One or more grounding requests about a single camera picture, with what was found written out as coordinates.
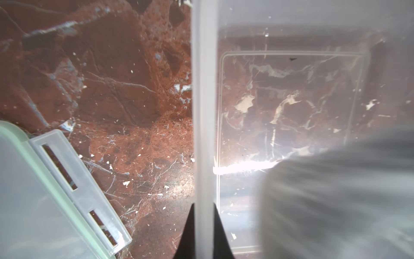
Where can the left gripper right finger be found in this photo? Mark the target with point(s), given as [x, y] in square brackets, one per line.
[221, 247]

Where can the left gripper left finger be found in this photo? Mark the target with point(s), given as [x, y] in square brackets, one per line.
[186, 248]

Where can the grey wiping cloth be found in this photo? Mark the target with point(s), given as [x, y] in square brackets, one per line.
[354, 201]

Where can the clear lunch box base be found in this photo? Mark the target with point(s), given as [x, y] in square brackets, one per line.
[278, 79]

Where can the lunch box lid green seal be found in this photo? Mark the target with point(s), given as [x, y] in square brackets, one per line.
[51, 206]

